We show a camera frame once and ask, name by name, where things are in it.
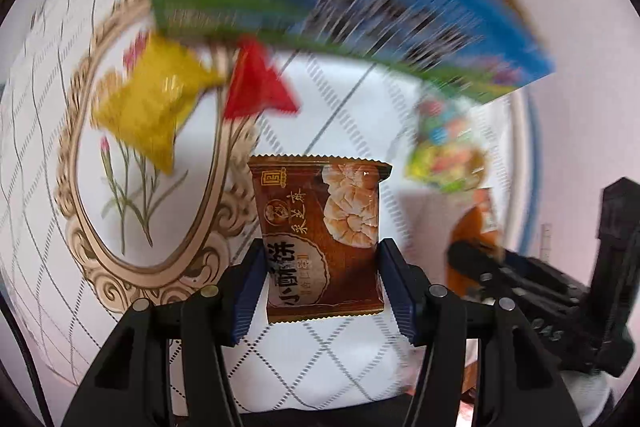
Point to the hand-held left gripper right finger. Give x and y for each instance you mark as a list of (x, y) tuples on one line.
[(397, 292)]

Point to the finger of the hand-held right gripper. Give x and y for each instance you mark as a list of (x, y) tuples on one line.
[(470, 259), (530, 264)]

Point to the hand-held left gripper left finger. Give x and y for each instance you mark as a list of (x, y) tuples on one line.
[(247, 292)]

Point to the orange panda snack packet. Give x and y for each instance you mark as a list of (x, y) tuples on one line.
[(475, 222)]

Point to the brown pastry packet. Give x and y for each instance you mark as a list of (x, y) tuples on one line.
[(310, 227)]

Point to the clear bag of candies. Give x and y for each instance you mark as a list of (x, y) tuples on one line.
[(440, 157)]

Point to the red snack packet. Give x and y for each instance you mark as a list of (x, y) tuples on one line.
[(255, 87)]

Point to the yellow snack packet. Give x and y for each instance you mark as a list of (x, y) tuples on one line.
[(150, 102)]

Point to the white diamond print blanket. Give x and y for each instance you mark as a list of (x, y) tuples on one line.
[(50, 157)]

